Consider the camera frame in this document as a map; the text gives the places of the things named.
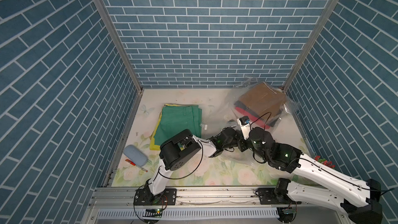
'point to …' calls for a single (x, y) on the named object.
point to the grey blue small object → (135, 155)
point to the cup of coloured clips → (324, 161)
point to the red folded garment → (253, 118)
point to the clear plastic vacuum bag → (225, 115)
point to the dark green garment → (174, 120)
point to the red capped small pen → (133, 164)
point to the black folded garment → (272, 121)
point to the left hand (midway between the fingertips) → (253, 141)
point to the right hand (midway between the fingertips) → (237, 132)
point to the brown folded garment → (263, 98)
